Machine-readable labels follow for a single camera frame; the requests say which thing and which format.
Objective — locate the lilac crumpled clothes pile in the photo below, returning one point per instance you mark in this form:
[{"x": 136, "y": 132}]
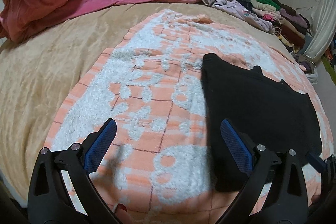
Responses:
[{"x": 234, "y": 8}]

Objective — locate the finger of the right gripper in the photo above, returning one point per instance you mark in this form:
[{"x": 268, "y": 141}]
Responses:
[{"x": 316, "y": 162}]

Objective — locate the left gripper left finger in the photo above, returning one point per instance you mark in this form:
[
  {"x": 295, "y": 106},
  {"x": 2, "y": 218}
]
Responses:
[{"x": 49, "y": 200}]

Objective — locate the left hand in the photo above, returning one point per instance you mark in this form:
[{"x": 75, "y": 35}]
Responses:
[{"x": 122, "y": 214}]

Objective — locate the black sweater orange cuffs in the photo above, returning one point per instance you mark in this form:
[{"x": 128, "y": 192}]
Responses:
[{"x": 270, "y": 112}]

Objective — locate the stack of folded clothes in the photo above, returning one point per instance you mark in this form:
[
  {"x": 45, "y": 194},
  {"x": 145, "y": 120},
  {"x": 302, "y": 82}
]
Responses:
[{"x": 288, "y": 25}]

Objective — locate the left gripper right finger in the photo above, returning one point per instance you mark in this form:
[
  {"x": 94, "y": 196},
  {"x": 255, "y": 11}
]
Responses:
[{"x": 275, "y": 191}]

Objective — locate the beige bed sheet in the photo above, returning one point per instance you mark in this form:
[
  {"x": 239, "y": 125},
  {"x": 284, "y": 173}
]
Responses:
[{"x": 36, "y": 76}]

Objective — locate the white curtain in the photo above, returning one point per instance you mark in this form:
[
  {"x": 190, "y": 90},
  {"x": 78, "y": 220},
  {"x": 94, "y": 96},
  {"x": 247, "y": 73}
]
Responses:
[{"x": 323, "y": 29}]

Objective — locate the white plastic bag of clothes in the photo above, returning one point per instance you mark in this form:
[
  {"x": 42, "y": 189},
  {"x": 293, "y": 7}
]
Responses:
[{"x": 310, "y": 67}]

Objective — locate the orange white plaid blanket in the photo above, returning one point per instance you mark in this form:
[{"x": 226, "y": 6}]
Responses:
[{"x": 150, "y": 84}]

